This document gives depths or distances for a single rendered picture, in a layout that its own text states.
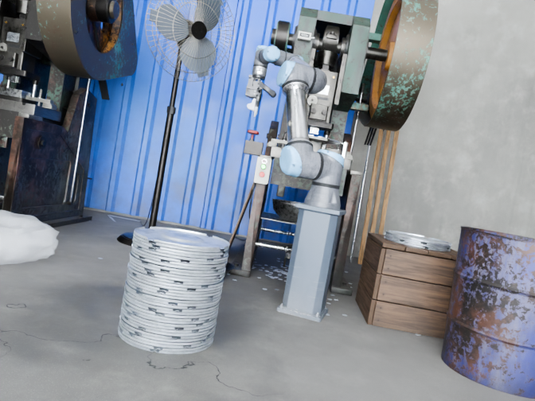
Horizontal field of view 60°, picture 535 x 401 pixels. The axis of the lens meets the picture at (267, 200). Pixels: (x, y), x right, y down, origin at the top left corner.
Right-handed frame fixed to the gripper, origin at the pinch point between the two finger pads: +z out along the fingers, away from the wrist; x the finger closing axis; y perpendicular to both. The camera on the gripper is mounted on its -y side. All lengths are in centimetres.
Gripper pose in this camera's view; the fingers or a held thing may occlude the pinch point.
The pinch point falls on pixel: (255, 114)
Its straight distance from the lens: 252.0
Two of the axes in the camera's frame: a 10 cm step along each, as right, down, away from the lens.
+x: -0.2, 0.5, -10.0
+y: -9.8, -1.8, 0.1
